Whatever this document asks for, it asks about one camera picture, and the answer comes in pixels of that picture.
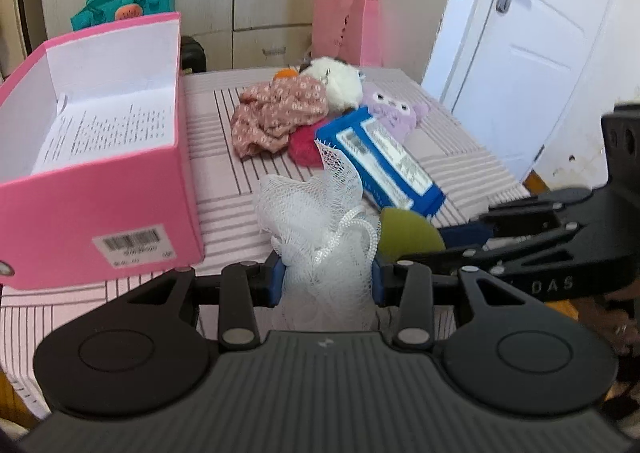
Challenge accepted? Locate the pink cardboard box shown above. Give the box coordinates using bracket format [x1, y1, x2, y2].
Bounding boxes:
[1, 12, 204, 289]

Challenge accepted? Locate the white plush toy orange ball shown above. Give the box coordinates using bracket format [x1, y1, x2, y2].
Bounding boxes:
[274, 57, 363, 114]

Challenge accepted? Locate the green round sponge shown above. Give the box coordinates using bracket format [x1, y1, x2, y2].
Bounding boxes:
[378, 207, 446, 261]

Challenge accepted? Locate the pink floral fabric scrunchie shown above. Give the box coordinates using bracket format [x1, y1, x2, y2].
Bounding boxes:
[231, 75, 329, 158]

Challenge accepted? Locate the pink paper gift bag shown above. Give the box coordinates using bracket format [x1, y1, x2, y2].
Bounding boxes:
[311, 0, 383, 68]

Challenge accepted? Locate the white mesh bath sponge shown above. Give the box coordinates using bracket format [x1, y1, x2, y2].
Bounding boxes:
[255, 147, 380, 332]

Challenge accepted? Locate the teal felt tote bag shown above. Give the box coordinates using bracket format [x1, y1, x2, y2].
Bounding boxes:
[70, 0, 176, 32]

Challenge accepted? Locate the purple owl plush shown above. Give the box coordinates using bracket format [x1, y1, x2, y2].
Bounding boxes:
[361, 82, 431, 143]

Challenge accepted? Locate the red strawberry plush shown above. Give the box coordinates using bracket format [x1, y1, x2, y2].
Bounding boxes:
[288, 117, 336, 168]

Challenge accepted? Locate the white door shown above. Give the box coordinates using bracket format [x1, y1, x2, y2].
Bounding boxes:
[422, 0, 611, 179]

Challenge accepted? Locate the printed paper sheet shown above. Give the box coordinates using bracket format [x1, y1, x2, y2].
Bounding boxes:
[32, 87, 176, 174]

